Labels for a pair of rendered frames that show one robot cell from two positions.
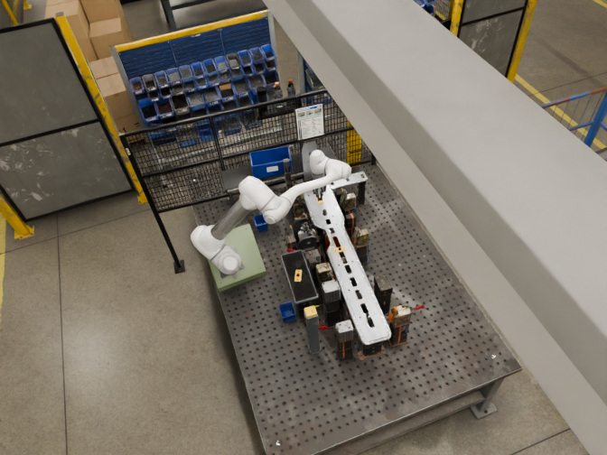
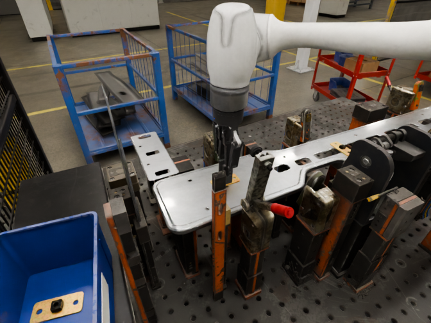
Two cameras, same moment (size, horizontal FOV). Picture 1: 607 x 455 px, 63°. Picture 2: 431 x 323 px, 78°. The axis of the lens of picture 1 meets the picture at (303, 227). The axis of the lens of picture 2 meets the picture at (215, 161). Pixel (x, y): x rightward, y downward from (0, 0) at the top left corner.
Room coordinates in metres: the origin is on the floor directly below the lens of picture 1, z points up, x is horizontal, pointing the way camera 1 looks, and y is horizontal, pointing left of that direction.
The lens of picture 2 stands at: (2.67, 0.43, 1.53)
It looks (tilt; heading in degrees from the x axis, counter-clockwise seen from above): 37 degrees down; 255
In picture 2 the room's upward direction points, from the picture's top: straight up
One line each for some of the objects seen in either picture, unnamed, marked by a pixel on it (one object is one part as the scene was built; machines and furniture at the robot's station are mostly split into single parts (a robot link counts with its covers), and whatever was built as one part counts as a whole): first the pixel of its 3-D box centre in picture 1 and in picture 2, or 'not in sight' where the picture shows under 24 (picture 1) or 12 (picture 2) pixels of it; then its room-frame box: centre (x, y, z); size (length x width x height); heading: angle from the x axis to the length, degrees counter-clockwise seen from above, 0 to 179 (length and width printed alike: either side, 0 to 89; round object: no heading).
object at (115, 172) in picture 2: not in sight; (132, 213); (2.78, -0.22, 0.88); 0.08 x 0.08 x 0.36; 11
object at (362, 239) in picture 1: (360, 247); (291, 156); (2.12, -0.39, 0.87); 0.12 x 0.09 x 0.35; 101
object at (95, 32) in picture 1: (95, 32); not in sight; (6.48, 2.49, 0.52); 1.20 x 0.80 x 1.05; 13
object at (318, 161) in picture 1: (319, 162); (233, 44); (2.48, -0.15, 1.39); 0.13 x 0.11 x 0.16; 59
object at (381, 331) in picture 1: (341, 252); (344, 147); (2.01, -0.24, 1.00); 1.38 x 0.22 x 0.02; 11
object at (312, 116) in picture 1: (310, 121); not in sight; (3.05, -0.13, 1.30); 0.23 x 0.02 x 0.31; 101
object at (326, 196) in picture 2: not in sight; (308, 238); (2.28, 0.02, 0.88); 0.11 x 0.09 x 0.37; 101
